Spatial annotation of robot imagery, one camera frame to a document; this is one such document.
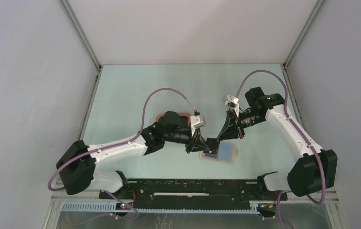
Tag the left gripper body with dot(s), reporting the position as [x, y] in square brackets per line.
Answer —
[184, 136]

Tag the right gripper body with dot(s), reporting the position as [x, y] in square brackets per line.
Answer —
[246, 119]

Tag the black card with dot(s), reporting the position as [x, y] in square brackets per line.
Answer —
[212, 145]

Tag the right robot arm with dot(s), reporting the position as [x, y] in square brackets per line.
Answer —
[314, 169]

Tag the pink plastic tray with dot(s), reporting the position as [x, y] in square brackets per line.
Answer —
[185, 114]

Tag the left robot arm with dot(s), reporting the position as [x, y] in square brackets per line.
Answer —
[89, 167]

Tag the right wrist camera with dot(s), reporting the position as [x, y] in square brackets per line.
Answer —
[231, 102]

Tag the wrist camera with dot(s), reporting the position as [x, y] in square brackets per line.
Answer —
[231, 102]
[197, 121]

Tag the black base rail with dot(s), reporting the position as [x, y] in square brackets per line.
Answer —
[185, 202]

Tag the grey card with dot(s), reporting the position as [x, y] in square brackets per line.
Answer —
[210, 156]

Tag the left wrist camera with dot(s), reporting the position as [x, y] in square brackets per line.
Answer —
[197, 121]

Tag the white cable duct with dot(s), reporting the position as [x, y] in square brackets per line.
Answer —
[82, 206]

